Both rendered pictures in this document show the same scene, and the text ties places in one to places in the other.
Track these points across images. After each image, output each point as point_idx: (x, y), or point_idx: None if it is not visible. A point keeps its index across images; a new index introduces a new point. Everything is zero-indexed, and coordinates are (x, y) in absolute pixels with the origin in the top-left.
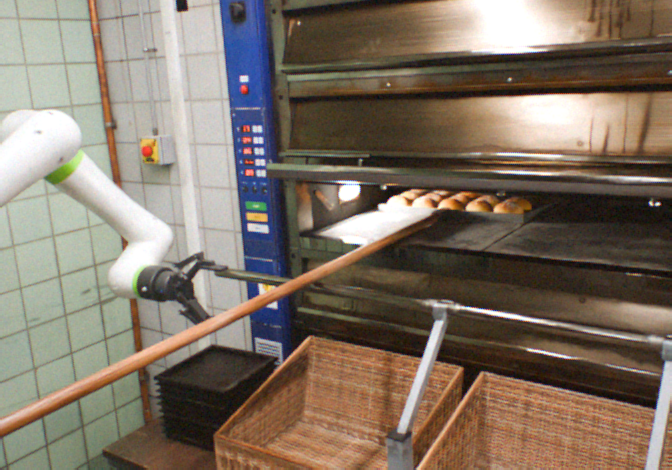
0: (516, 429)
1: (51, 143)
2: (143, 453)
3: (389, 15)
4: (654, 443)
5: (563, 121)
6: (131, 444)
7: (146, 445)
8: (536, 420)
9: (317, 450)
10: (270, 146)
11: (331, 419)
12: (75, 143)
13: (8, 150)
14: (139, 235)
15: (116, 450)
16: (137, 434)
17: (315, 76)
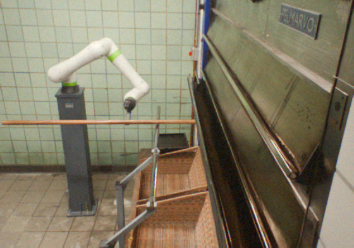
0: (203, 219)
1: (90, 52)
2: (144, 155)
3: (220, 24)
4: (121, 229)
5: (228, 99)
6: (146, 151)
7: (148, 154)
8: (206, 220)
9: (173, 185)
10: (203, 66)
11: (190, 179)
12: (98, 53)
13: (81, 52)
14: (134, 86)
15: (141, 150)
16: (152, 149)
17: None
